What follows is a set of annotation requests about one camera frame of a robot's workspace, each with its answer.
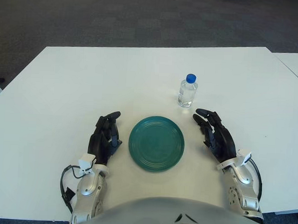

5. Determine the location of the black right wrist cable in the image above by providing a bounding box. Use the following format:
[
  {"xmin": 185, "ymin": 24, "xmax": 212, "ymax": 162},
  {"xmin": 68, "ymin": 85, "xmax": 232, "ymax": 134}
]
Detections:
[{"xmin": 246, "ymin": 157, "xmax": 264, "ymax": 211}]

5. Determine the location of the silver robot torso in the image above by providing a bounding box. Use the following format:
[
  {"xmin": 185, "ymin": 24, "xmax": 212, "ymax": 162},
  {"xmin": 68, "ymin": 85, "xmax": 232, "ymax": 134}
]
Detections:
[{"xmin": 77, "ymin": 192, "xmax": 289, "ymax": 224}]

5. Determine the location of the green round plate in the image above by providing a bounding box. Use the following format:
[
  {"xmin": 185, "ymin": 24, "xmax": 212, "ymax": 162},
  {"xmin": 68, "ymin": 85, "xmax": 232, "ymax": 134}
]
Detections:
[{"xmin": 126, "ymin": 115, "xmax": 187, "ymax": 174}]

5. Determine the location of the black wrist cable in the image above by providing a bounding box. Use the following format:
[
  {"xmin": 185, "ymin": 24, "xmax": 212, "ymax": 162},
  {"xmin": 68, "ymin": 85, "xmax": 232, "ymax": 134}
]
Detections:
[
  {"xmin": 58, "ymin": 163, "xmax": 82, "ymax": 214},
  {"xmin": 246, "ymin": 157, "xmax": 264, "ymax": 211}
]

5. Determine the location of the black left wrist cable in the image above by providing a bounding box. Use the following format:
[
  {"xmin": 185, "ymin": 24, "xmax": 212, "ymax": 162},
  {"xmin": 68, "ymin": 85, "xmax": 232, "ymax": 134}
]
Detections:
[{"xmin": 58, "ymin": 163, "xmax": 82, "ymax": 214}]

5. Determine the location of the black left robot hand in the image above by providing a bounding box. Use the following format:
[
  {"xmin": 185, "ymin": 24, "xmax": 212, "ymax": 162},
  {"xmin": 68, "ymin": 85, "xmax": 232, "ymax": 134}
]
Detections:
[{"xmin": 87, "ymin": 109, "xmax": 124, "ymax": 166}]

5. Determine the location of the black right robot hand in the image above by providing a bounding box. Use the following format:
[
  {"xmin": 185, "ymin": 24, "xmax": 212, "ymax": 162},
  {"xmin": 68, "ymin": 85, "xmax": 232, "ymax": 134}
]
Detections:
[{"xmin": 190, "ymin": 108, "xmax": 240, "ymax": 164}]

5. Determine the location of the clear bottle blue cap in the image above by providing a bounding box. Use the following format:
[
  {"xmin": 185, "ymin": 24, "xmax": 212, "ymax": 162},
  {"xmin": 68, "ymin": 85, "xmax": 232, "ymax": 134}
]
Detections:
[{"xmin": 177, "ymin": 73, "xmax": 199, "ymax": 109}]

